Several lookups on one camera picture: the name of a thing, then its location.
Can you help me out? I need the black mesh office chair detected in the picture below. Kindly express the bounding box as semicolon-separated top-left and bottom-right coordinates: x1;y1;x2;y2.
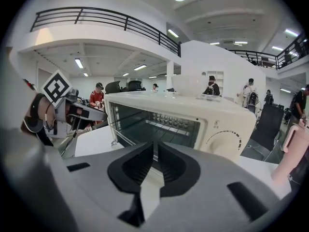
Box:
122;80;147;92
105;80;122;95

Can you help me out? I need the person's left hand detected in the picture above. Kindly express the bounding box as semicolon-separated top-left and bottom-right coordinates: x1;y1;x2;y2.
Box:
43;98;58;130

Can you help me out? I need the white bowl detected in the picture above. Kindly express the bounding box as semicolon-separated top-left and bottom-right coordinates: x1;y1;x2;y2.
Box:
170;74;210;98

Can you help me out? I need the white wall shelf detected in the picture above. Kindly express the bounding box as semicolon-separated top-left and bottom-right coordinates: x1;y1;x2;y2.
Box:
206;70;225;94

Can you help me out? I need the black visitor chair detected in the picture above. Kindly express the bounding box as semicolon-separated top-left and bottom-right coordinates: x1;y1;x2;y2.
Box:
240;103;286;164

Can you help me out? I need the cream toaster oven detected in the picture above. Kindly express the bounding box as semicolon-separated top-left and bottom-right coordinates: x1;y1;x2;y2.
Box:
104;90;257;221

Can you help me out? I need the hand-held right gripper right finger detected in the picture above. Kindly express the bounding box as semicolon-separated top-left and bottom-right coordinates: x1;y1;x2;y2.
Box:
157;141;201;198

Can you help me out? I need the group of strip ceiling lights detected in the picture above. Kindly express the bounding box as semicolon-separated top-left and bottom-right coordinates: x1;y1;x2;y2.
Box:
74;28;300;93

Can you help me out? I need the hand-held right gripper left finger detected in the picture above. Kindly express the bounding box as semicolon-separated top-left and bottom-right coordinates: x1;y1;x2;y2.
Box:
107;141;155;196

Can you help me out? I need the wire oven rack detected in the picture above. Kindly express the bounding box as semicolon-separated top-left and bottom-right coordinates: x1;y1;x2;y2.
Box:
110;118;194;140

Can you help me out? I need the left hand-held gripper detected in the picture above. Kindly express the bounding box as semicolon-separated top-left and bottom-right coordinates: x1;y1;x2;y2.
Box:
41;69;109;140

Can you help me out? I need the black balcony railing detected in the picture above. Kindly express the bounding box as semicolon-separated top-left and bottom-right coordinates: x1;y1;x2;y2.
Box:
226;32;309;71
30;6;182;58

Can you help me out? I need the black wristwatch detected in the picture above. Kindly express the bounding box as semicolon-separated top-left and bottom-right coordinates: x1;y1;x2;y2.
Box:
28;93;45;120

